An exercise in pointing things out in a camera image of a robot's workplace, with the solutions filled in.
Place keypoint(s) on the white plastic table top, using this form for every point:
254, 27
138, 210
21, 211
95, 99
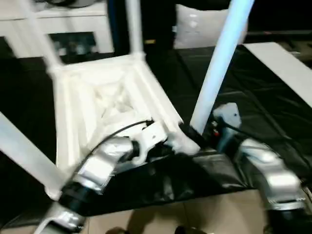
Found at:
97, 85

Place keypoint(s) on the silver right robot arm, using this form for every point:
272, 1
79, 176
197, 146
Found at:
275, 175

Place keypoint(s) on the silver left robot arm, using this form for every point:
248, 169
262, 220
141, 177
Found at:
102, 165

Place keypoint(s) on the black work mat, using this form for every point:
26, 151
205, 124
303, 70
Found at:
256, 85

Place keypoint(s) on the white flat board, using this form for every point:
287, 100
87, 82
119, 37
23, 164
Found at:
280, 63

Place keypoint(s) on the grey cushion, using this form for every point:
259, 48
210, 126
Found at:
195, 36

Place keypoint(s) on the tall black cabinet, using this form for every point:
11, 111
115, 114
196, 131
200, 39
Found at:
158, 19

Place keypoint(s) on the white cabinet with glass doors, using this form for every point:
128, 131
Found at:
85, 22

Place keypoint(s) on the round grey appliance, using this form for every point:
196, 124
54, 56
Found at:
68, 2

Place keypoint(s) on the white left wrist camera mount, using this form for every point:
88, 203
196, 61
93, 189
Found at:
153, 135

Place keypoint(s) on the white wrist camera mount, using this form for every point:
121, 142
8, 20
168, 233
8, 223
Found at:
230, 113
153, 135

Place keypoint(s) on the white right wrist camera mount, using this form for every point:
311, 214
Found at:
230, 113

